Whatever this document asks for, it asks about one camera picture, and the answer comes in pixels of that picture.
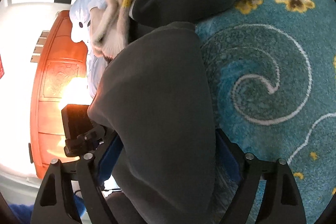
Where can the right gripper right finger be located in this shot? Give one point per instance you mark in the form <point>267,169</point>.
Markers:
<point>269,183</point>

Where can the beige sweater yellow stripes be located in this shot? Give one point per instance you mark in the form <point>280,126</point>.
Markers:
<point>110,36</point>

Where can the orange wooden headboard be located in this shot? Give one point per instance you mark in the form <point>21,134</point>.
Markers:
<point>61,61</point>

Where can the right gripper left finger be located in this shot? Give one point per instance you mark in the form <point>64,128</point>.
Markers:
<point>55,200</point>

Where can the dark grey sweatpants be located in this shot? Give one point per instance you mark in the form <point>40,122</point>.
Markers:
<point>156,96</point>

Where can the light blue daisy duvet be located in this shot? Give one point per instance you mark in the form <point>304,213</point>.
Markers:
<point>82,13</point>

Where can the teal floral blanket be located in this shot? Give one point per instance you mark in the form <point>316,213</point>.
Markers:
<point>271,71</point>

